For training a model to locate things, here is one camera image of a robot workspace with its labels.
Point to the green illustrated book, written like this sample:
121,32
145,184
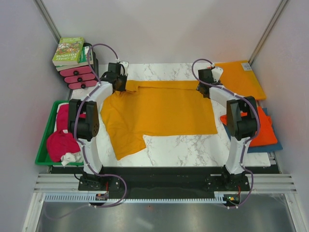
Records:
68,51

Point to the magenta t shirt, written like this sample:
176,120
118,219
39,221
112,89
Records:
61,141

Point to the green plastic tray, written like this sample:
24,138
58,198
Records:
42,155

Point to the aluminium corner post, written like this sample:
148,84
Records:
48,19
267,31

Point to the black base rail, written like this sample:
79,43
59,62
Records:
165,183

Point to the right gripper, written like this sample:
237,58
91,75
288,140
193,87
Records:
198,86

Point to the pink and black drawer unit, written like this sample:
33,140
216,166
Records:
81,77

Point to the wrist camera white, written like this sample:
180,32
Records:
124,67
217,73

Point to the right aluminium corner post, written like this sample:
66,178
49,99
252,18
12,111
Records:
267,31

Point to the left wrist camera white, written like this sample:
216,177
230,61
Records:
124,67

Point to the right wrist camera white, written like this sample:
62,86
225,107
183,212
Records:
217,73

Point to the yellow t shirt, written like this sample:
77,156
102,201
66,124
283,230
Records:
155,108

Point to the orange plastic folder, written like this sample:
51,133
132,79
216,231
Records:
239,77

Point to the left aluminium corner post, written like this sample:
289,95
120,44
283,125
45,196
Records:
48,19

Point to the folded blue t shirt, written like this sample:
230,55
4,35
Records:
272,148

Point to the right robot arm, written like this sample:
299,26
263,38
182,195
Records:
242,118

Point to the white t shirt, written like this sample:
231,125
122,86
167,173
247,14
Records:
71,158

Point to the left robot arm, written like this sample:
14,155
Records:
83,117

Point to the white slotted cable duct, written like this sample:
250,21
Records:
105,198

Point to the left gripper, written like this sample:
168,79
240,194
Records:
124,78

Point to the folded orange t shirt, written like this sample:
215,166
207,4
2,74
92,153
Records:
265,130

